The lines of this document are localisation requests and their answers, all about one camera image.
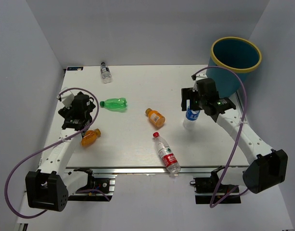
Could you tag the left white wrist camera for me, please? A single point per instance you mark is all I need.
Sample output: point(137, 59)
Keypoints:
point(66, 97)

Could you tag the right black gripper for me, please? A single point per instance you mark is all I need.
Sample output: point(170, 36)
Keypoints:
point(186, 94)

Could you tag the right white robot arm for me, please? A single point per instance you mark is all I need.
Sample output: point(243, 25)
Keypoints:
point(267, 167)

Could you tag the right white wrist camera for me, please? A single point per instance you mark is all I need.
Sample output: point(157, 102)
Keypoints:
point(198, 76)

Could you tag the orange juice bottle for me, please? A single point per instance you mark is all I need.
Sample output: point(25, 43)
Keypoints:
point(90, 137)
point(155, 117)

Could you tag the green plastic bottle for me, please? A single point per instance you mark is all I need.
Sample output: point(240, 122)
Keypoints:
point(114, 104)

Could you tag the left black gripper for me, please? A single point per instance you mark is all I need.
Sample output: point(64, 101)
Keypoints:
point(66, 113)

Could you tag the clear bottle with black label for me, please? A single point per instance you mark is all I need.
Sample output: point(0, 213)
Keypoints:
point(105, 73)

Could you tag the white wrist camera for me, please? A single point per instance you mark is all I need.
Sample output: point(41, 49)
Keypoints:
point(66, 97)
point(198, 76)

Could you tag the teal bin with yellow rim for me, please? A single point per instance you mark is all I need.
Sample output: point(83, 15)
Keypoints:
point(232, 59)

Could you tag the red label water bottle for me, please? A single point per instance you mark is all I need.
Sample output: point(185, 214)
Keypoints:
point(166, 154)

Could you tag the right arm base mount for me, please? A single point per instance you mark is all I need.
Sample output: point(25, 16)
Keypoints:
point(204, 188)

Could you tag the blue label sticker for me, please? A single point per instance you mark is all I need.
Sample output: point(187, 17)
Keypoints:
point(74, 68)

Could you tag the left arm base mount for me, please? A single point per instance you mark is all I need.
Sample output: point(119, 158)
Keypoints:
point(100, 187)

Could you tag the blue label water bottle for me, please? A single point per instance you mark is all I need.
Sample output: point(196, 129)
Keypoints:
point(190, 119)

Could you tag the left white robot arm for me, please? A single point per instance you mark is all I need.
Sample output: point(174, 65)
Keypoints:
point(50, 186)

